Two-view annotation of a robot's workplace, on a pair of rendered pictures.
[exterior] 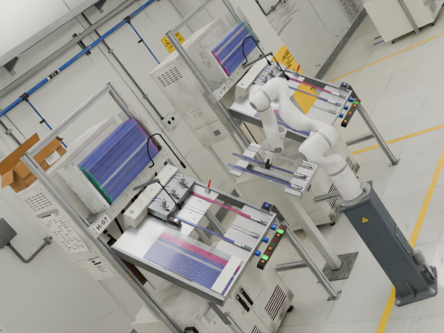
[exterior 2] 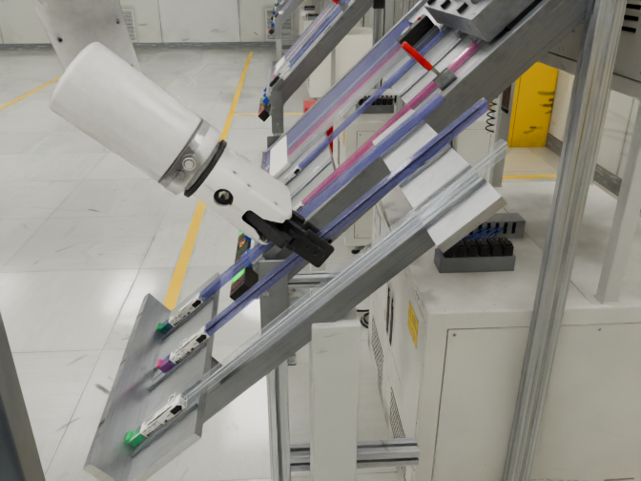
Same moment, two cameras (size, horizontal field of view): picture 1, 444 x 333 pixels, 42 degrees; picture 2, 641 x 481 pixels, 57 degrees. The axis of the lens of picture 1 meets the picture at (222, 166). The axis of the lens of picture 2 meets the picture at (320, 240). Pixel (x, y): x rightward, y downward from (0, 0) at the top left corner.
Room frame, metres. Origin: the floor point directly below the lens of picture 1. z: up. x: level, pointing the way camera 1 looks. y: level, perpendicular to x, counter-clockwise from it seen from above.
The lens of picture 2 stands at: (3.90, -0.72, 1.21)
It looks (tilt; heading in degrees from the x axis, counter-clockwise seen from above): 25 degrees down; 130
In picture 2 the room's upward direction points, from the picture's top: straight up
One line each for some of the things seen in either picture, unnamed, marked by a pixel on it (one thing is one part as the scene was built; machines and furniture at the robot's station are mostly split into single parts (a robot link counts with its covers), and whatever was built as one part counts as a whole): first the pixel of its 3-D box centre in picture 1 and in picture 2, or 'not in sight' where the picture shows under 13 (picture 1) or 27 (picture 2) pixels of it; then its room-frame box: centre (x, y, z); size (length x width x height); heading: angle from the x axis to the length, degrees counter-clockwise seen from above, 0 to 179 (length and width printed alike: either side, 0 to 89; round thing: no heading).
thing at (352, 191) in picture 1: (345, 182); not in sight; (2.85, -0.48, 0.79); 0.19 x 0.19 x 0.18
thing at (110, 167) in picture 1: (117, 160); not in sight; (3.40, 0.47, 1.52); 0.51 x 0.13 x 0.27; 134
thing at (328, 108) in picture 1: (295, 139); not in sight; (4.32, -0.59, 0.65); 1.01 x 0.73 x 1.29; 44
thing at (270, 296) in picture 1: (217, 312); (509, 338); (3.45, 0.60, 0.31); 0.70 x 0.65 x 0.62; 134
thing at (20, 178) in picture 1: (48, 146); not in sight; (3.54, 0.76, 1.82); 0.68 x 0.30 x 0.20; 134
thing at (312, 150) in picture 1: (321, 155); not in sight; (2.84, -0.45, 1.00); 0.19 x 0.12 x 0.24; 102
